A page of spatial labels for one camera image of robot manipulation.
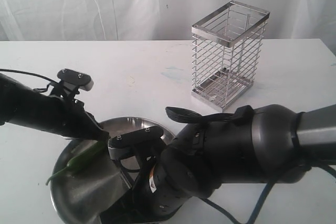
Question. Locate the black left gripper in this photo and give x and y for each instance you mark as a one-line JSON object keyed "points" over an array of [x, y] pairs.
{"points": [[69, 119]]}

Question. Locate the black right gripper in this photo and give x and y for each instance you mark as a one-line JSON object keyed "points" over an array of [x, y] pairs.
{"points": [[161, 189]]}

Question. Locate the dark green object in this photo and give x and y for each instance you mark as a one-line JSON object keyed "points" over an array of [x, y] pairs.
{"points": [[80, 161]]}

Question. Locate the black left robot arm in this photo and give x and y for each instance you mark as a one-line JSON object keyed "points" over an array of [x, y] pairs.
{"points": [[23, 106]]}

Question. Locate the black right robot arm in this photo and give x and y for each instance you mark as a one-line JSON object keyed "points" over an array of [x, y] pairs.
{"points": [[269, 145]]}

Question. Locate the round steel plate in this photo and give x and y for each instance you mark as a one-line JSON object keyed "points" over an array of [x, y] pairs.
{"points": [[80, 197]]}

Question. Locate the white backdrop curtain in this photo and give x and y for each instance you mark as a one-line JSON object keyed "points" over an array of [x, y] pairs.
{"points": [[153, 19]]}

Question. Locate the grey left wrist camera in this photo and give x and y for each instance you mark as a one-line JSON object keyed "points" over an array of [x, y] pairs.
{"points": [[81, 80]]}

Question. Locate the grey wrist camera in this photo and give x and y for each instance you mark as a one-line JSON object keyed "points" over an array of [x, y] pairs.
{"points": [[126, 145], [81, 80]]}

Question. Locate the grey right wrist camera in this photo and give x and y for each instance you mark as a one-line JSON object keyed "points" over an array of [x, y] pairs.
{"points": [[126, 145]]}

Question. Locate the steel wire utensil basket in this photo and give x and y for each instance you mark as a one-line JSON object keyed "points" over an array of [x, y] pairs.
{"points": [[226, 48]]}

